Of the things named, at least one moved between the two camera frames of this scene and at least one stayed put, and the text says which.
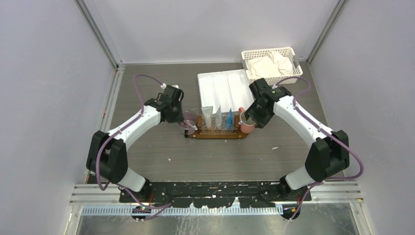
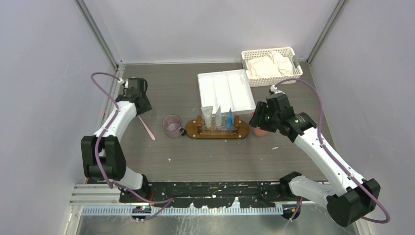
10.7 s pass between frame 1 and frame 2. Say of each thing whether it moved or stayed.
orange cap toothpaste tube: stayed
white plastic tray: stayed
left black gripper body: moved
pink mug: moved
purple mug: moved
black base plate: stayed
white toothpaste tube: stayed
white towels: stayed
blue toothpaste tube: stayed
